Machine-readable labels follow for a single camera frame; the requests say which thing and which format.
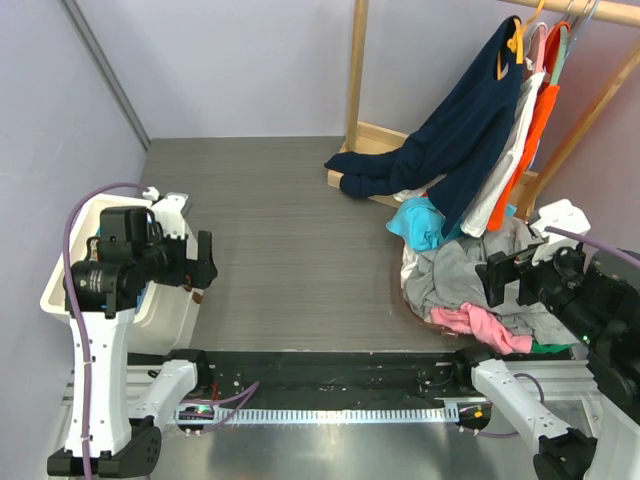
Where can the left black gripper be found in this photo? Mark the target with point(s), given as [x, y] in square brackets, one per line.
[190, 271]

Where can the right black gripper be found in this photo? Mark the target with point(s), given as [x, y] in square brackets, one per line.
[500, 266]

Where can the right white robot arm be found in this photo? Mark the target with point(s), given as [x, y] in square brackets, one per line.
[579, 420]

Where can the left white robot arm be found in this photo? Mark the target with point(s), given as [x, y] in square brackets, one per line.
[136, 245]

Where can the white hanging shirt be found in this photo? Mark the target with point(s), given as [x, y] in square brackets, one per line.
[477, 213]

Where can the pink shirt in pile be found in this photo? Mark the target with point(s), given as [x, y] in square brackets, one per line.
[483, 326]

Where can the turquoise shirt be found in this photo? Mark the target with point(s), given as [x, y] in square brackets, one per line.
[425, 223]

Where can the navy blue hanging shirt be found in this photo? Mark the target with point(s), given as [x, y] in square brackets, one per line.
[461, 140]

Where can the orange hanging shirt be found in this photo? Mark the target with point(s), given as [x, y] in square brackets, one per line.
[536, 105]

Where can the yellow hanger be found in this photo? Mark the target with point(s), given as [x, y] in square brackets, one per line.
[516, 43]

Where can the grey garment in pile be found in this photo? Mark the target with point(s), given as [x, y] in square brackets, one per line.
[446, 277]

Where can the white storage box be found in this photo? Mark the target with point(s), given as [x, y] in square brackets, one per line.
[166, 316]

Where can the green garment in pile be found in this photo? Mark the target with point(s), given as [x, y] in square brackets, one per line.
[549, 348]

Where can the wooden clothes rack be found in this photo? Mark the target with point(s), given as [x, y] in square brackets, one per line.
[372, 139]

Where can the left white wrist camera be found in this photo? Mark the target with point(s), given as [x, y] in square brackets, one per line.
[169, 212]

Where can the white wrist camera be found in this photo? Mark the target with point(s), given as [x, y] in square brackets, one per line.
[169, 212]
[561, 214]

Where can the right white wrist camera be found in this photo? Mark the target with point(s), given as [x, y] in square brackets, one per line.
[561, 214]

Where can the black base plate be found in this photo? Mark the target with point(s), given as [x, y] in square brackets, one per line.
[341, 380]

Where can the white slotted cable duct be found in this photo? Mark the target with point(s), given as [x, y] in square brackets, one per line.
[246, 417]

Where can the grey wall trim strip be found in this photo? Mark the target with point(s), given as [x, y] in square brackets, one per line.
[78, 20]

